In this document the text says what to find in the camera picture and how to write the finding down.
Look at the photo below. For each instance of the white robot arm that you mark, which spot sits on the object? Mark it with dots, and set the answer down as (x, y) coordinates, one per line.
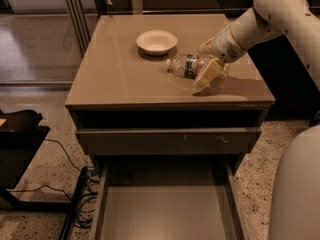
(295, 208)

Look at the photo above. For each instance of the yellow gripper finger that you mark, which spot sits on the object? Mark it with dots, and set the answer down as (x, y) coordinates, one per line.
(210, 71)
(206, 47)

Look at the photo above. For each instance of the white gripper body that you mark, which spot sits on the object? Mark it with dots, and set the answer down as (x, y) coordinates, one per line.
(224, 46)

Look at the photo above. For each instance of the white paper bowl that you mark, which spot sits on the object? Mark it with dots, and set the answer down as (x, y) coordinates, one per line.
(156, 42)

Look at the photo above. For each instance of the black power strip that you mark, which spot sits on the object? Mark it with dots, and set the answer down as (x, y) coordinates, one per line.
(82, 179)

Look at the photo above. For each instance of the clear plastic water bottle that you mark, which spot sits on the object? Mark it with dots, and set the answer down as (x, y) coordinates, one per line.
(189, 65)

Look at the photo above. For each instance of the grey drawer cabinet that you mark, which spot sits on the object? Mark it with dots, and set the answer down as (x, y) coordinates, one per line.
(119, 87)

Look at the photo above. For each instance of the metal railing frame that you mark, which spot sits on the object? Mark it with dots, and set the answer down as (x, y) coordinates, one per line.
(75, 11)

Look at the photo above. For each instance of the grey top drawer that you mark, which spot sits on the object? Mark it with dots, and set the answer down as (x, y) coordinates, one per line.
(196, 141)

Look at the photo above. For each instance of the open grey middle drawer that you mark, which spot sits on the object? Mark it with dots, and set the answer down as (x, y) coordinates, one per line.
(167, 200)

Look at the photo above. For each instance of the black side table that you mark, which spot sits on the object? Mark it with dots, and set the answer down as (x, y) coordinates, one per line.
(20, 138)

